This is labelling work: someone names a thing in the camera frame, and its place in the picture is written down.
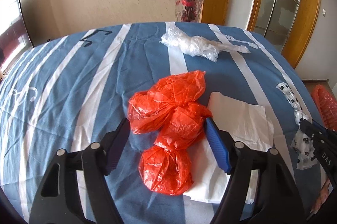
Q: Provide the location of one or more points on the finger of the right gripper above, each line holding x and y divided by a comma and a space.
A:
309, 128

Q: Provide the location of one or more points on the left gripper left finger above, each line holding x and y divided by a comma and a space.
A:
57, 199

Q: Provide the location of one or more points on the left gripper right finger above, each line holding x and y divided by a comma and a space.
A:
277, 199

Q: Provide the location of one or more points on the white black-dotted plastic bag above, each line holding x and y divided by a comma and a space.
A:
301, 143

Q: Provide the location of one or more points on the orange plastic bag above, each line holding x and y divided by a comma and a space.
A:
171, 108

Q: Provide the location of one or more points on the person's right hand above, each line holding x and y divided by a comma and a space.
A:
323, 195

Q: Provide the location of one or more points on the red plastic laundry basket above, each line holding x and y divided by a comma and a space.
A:
327, 106

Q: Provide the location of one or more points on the blue white striped tablecloth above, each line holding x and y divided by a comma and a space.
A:
71, 91

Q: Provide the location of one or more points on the wooden frosted glass door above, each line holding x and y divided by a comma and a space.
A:
287, 24

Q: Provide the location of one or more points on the white knotted plastic bag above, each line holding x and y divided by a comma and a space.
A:
198, 46

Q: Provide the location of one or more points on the black television screen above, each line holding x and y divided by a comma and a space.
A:
14, 39

